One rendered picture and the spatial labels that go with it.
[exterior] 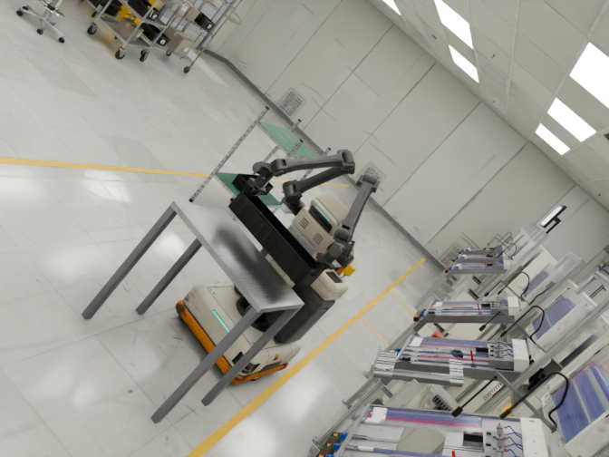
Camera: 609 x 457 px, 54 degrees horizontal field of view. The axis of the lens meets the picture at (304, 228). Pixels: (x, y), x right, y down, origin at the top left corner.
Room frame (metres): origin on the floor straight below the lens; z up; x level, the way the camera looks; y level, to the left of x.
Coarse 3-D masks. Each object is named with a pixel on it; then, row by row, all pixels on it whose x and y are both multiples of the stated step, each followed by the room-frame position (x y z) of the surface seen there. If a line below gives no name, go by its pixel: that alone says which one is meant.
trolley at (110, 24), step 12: (120, 0) 6.98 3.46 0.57; (156, 0) 7.00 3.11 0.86; (168, 0) 7.26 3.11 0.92; (132, 12) 6.99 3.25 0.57; (96, 24) 6.99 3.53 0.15; (108, 24) 7.17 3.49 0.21; (156, 24) 7.43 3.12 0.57; (120, 36) 6.98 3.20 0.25; (120, 48) 6.98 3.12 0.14; (144, 48) 7.61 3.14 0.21; (144, 60) 7.84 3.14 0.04
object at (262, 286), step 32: (160, 224) 2.66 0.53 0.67; (192, 224) 2.62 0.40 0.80; (224, 224) 2.91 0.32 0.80; (192, 256) 3.07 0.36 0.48; (224, 256) 2.58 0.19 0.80; (256, 256) 2.89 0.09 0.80; (160, 288) 3.04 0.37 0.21; (256, 288) 2.56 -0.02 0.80; (288, 288) 2.84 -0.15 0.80; (288, 320) 2.83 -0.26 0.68; (224, 352) 2.45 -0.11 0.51; (256, 352) 2.81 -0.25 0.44; (192, 384) 2.44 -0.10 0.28; (224, 384) 2.81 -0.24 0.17; (160, 416) 2.42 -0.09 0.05
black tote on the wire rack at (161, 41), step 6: (144, 24) 8.20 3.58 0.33; (150, 24) 8.41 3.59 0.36; (144, 30) 8.20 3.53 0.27; (150, 30) 8.17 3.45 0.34; (156, 30) 8.58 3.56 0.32; (150, 36) 8.16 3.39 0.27; (156, 36) 8.20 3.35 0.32; (162, 36) 8.32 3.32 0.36; (156, 42) 8.31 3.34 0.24; (162, 42) 8.39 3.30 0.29; (168, 42) 8.52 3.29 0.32
